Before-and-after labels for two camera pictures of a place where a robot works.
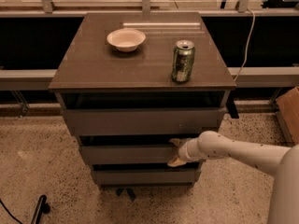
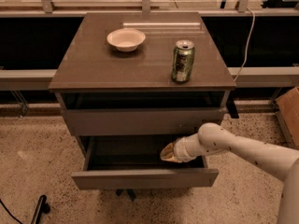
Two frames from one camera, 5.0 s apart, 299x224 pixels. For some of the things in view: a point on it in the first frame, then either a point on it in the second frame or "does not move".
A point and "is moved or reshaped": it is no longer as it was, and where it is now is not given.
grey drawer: [128, 154] is moved or reshaped
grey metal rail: [244, 77] does not move
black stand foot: [41, 206] does not move
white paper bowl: [125, 39] does not move
